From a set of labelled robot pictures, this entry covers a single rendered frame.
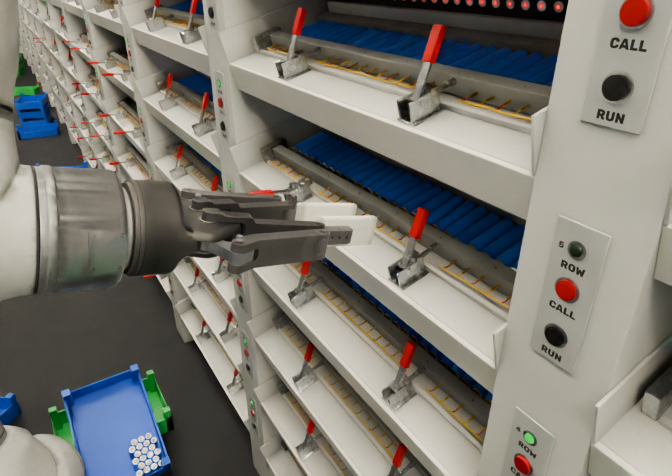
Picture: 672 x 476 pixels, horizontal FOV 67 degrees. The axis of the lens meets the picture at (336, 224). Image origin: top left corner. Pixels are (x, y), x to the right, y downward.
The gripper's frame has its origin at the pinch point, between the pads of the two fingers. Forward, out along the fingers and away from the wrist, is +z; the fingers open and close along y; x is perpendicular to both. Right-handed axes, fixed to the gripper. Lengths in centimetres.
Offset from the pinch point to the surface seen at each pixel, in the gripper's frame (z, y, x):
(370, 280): 10.6, -4.1, -9.5
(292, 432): 26, -32, -63
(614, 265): 5.9, 23.4, 6.6
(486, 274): 15.7, 7.8, -3.0
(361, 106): 5.9, -7.9, 10.8
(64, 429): -8, -95, -106
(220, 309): 29, -81, -61
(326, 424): 20, -16, -45
